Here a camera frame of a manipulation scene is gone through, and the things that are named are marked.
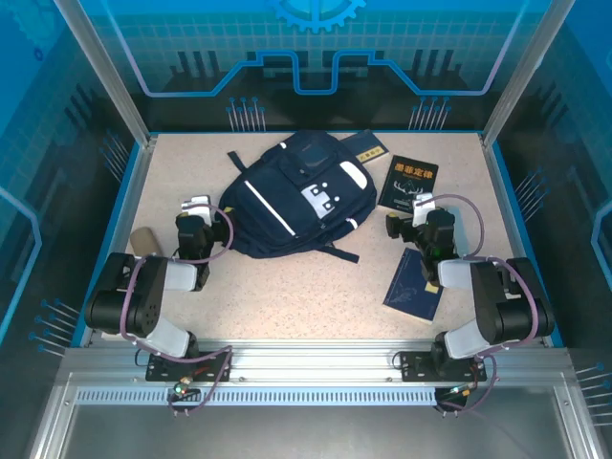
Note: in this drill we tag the black book yellow title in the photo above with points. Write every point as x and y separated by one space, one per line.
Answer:
406 181

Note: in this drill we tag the aluminium frame post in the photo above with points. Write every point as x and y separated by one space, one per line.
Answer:
108 72
526 72

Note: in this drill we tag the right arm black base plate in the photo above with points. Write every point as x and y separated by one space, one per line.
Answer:
413 365

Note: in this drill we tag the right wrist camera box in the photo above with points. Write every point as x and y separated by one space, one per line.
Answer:
423 201

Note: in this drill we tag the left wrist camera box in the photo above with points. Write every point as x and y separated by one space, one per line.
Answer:
196 204

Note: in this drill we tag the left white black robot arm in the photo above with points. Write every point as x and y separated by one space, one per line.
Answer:
119 306

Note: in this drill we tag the blue printed side panel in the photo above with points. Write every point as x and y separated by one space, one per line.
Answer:
574 143
38 143

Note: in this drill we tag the aluminium frame rail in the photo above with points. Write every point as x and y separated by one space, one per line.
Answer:
311 358

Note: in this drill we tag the navy blue backpack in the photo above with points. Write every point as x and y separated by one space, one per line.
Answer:
268 210

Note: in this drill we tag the blue printed panel with gear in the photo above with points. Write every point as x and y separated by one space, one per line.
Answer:
191 38

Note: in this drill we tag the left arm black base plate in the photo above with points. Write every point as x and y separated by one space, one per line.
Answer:
160 370

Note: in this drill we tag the steel sheet shelf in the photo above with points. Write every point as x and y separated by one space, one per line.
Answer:
311 435

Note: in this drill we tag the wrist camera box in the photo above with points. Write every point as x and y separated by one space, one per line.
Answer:
423 201
196 204

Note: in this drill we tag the navy book yellow strip label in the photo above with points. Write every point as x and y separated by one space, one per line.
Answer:
370 146

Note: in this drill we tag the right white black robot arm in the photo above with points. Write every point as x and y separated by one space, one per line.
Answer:
507 306

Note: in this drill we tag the blue table edge strip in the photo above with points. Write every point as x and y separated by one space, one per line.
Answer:
509 191
125 191

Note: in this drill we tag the navy book bird drawing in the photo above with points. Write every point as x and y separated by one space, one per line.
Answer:
406 291

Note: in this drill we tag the tan fabric pencil case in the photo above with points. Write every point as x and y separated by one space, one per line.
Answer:
143 239

